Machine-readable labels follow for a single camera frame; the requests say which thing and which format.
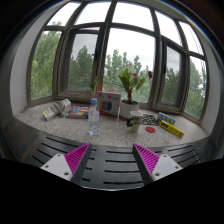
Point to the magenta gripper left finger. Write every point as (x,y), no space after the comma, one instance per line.
(71,165)

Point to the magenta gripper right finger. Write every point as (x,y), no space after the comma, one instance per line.
(152,166)

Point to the clear plastic water bottle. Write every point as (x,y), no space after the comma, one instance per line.
(93,117)

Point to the red round coaster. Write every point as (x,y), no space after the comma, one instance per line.
(150,129)

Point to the yellow rectangular box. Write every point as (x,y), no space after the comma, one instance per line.
(171,129)

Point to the black white patterned mat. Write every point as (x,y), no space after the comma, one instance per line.
(149,120)

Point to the light blue patterned box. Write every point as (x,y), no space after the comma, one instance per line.
(166,118)

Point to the dark flat book box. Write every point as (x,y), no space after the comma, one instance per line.
(76,112)

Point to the white flower pot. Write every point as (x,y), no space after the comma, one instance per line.
(126,108)

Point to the orange and white box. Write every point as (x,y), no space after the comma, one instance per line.
(108,103)

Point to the small green plant sprig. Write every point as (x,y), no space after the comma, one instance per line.
(93,86)

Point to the green plant with red flowers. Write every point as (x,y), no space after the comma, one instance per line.
(131,80)

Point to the white mug with black handle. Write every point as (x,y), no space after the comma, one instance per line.
(133,123)

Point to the brown window frame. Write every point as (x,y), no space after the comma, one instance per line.
(85,39)

